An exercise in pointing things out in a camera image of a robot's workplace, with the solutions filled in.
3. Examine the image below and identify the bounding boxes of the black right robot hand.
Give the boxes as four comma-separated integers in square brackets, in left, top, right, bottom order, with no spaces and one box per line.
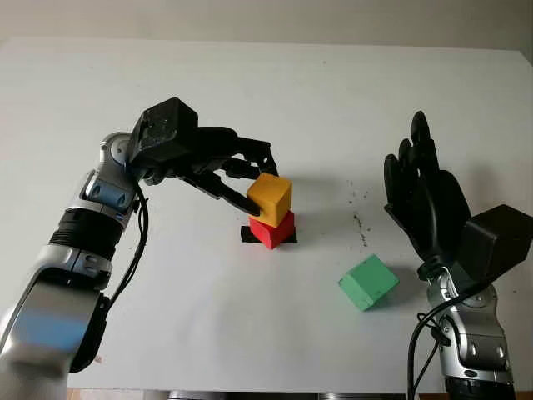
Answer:
[382,110,474,273]

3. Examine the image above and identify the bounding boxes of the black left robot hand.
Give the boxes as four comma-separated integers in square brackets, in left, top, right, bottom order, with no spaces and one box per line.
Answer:
[139,124,280,218]

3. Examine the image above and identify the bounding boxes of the yellow wooden block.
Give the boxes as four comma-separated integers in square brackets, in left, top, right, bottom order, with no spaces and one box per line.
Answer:
[246,172,293,228]

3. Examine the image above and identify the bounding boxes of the green wooden block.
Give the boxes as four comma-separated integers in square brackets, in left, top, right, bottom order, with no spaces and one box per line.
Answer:
[337,254,400,312]

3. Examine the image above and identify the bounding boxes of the red wooden block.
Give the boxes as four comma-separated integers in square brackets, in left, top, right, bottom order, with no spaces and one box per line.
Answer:
[248,210,296,250]

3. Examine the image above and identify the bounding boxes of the black tape strip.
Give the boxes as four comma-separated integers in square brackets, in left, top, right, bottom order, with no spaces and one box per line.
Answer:
[240,226,298,244]

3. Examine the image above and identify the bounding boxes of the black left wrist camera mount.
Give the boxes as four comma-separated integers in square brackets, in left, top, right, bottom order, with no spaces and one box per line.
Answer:
[128,97,199,166]

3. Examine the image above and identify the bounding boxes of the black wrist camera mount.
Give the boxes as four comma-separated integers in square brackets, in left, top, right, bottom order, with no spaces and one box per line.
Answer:
[128,97,199,166]
[457,203,533,285]

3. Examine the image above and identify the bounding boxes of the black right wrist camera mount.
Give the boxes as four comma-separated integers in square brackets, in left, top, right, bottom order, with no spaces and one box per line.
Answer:
[457,203,533,285]

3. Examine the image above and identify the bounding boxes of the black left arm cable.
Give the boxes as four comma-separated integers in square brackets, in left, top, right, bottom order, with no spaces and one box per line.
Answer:
[106,164,151,312]

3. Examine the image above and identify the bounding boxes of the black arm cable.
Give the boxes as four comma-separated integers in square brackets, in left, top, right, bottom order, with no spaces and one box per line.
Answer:
[106,164,151,312]
[406,278,496,396]

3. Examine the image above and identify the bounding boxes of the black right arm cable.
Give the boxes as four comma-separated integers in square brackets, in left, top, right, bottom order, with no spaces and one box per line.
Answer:
[406,278,496,396]

